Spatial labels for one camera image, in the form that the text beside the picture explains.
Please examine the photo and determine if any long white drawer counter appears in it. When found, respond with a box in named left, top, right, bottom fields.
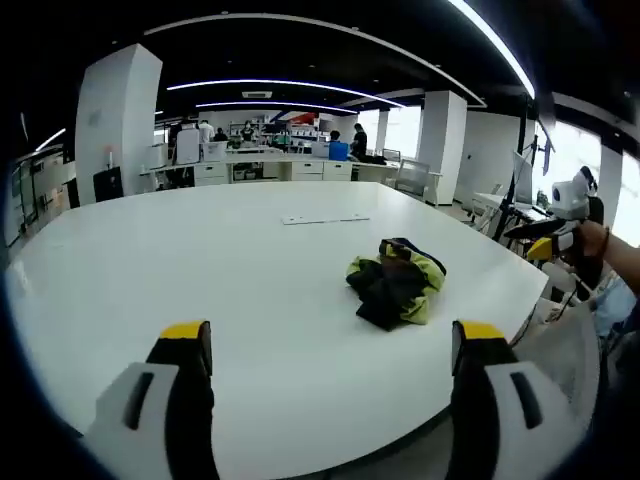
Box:
left=139, top=148, right=444, bottom=201

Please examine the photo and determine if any white printer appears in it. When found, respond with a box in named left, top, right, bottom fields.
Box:
left=146, top=143, right=168, bottom=172

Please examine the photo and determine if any white mesh office chair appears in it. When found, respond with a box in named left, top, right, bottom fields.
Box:
left=396, top=158, right=431, bottom=202

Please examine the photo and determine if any bright ceiling light strip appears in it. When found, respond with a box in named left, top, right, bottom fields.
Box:
left=447, top=0, right=537, bottom=99

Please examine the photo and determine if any white square pillar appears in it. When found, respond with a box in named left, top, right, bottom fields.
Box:
left=74, top=43, right=164, bottom=206

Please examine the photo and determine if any person's dark clothing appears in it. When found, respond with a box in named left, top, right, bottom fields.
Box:
left=601, top=309, right=640, bottom=406

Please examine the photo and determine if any white tall appliance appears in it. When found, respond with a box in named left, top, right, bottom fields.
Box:
left=175, top=127, right=202, bottom=165

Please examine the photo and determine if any black box cabinet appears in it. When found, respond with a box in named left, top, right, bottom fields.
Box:
left=93, top=167, right=124, bottom=203

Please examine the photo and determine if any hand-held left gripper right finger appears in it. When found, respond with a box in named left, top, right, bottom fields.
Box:
left=447, top=320, right=596, bottom=480

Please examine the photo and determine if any computer monitor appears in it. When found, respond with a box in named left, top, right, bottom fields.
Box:
left=512, top=150, right=535, bottom=204

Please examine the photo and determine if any long curved ceiling light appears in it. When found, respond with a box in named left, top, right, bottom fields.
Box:
left=166, top=77, right=406, bottom=109

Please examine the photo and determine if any white table cover strip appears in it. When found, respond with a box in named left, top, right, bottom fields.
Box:
left=281, top=214, right=371, bottom=226

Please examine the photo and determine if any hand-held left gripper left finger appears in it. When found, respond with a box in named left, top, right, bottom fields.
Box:
left=82, top=320, right=221, bottom=480

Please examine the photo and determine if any person's right hand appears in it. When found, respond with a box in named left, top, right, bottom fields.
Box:
left=579, top=220, right=612, bottom=262

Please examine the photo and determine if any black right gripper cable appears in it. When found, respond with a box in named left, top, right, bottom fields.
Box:
left=558, top=277, right=584, bottom=321

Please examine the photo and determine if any multicolour long-sleeve garment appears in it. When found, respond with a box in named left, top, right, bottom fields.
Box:
left=345, top=237, right=447, bottom=332

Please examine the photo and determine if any grey mesh chair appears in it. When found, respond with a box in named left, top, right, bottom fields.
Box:
left=513, top=298, right=601, bottom=441

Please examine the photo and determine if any short curved ceiling light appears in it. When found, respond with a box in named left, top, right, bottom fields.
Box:
left=195, top=100, right=359, bottom=115

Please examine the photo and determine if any black tripod stand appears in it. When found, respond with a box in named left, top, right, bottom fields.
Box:
left=499, top=92, right=557, bottom=242

